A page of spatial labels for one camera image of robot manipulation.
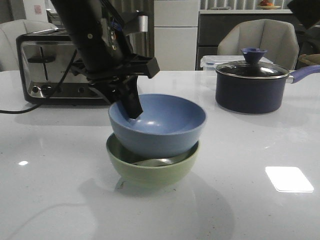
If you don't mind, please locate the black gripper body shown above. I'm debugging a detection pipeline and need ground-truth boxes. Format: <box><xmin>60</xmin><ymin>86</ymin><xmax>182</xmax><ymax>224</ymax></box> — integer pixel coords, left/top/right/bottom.
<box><xmin>71</xmin><ymin>53</ymin><xmax>160</xmax><ymax>86</ymax></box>

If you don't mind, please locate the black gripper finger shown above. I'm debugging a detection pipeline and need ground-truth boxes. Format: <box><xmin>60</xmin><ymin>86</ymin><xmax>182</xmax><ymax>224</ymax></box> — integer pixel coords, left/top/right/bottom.
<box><xmin>118</xmin><ymin>75</ymin><xmax>143</xmax><ymax>119</ymax></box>
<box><xmin>88</xmin><ymin>83</ymin><xmax>118</xmax><ymax>104</ymax></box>

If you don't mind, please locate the blue bowl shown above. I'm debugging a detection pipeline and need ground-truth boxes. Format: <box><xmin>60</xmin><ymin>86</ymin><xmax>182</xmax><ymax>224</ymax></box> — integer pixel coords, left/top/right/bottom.
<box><xmin>108</xmin><ymin>94</ymin><xmax>207</xmax><ymax>159</ymax></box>

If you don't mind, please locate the green bowl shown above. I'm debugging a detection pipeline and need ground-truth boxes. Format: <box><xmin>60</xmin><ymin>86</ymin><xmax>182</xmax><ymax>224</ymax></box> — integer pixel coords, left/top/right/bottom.
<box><xmin>106</xmin><ymin>134</ymin><xmax>200</xmax><ymax>188</ymax></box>

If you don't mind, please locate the black and chrome toaster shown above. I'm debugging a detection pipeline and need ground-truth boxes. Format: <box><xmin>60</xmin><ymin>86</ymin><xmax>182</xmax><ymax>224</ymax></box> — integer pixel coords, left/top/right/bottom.
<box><xmin>16</xmin><ymin>29</ymin><xmax>106</xmax><ymax>106</ymax></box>

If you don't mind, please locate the white refrigerator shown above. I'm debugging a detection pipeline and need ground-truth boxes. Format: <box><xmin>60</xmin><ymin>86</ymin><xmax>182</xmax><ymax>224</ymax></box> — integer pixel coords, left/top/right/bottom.
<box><xmin>154</xmin><ymin>0</ymin><xmax>201</xmax><ymax>71</ymax></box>

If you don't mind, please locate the clear plastic food container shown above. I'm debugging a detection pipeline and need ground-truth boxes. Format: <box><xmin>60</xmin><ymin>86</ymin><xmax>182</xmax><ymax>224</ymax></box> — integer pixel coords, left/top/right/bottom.
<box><xmin>200</xmin><ymin>55</ymin><xmax>273</xmax><ymax>73</ymax></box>

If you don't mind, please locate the beige chair left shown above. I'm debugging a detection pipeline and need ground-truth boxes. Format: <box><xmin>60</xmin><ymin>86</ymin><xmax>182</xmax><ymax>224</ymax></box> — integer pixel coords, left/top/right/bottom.
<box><xmin>0</xmin><ymin>19</ymin><xmax>57</xmax><ymax>72</ymax></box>

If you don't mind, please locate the beige chair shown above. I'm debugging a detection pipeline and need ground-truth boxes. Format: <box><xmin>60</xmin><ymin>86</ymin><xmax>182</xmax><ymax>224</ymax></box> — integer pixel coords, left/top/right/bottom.
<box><xmin>0</xmin><ymin>19</ymin><xmax>57</xmax><ymax>72</ymax></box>
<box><xmin>217</xmin><ymin>19</ymin><xmax>300</xmax><ymax>70</ymax></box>

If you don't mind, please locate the glass pot lid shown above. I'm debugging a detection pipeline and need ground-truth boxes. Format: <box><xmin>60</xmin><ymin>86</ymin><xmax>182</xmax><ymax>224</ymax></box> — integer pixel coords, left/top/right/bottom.
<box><xmin>215</xmin><ymin>47</ymin><xmax>289</xmax><ymax>80</ymax></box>

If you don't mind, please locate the dark blue saucepan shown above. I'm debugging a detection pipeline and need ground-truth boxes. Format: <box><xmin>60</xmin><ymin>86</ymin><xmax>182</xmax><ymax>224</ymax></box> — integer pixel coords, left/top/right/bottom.
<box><xmin>215</xmin><ymin>65</ymin><xmax>320</xmax><ymax>114</ymax></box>

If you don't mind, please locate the beige chair right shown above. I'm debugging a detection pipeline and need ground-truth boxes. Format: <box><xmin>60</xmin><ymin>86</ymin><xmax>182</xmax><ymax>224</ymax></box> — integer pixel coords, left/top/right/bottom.
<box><xmin>217</xmin><ymin>19</ymin><xmax>300</xmax><ymax>70</ymax></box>

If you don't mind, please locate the fruit plate on counter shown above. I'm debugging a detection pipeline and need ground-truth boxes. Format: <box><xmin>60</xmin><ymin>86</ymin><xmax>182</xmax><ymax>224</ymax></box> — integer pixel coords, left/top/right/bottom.
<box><xmin>257</xmin><ymin>0</ymin><xmax>281</xmax><ymax>10</ymax></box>

